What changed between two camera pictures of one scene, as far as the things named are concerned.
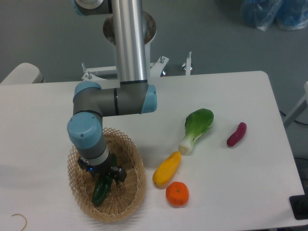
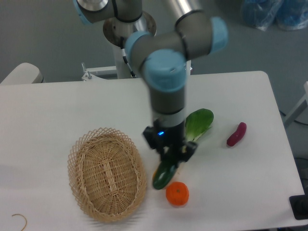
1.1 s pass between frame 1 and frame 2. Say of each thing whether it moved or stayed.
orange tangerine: stayed
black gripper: moved
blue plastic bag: stayed
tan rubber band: stayed
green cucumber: moved
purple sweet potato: stayed
